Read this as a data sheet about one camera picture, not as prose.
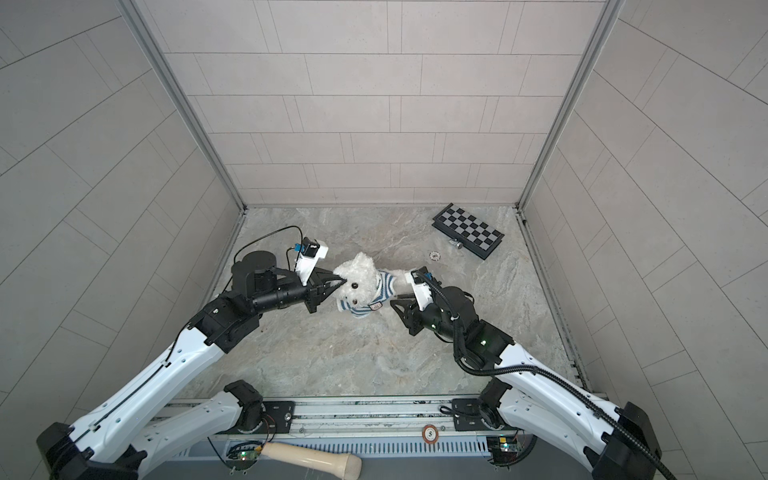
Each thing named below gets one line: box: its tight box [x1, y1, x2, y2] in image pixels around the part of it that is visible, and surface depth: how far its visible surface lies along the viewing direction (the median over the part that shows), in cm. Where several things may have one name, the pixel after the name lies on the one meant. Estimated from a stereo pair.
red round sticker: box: [422, 424, 439, 444], surface depth 71 cm
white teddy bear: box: [334, 252, 405, 318], surface depth 66 cm
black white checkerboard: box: [432, 203, 505, 260], surface depth 107 cm
